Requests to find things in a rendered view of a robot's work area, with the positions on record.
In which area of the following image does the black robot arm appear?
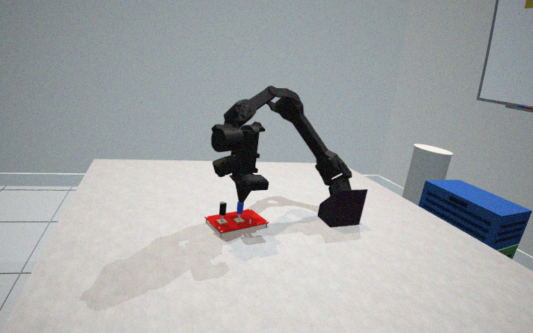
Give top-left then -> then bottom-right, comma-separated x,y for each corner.
212,85 -> 352,195

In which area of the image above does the red circuit board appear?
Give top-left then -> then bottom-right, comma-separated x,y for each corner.
205,202 -> 269,238

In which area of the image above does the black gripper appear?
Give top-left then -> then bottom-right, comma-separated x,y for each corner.
229,149 -> 269,203

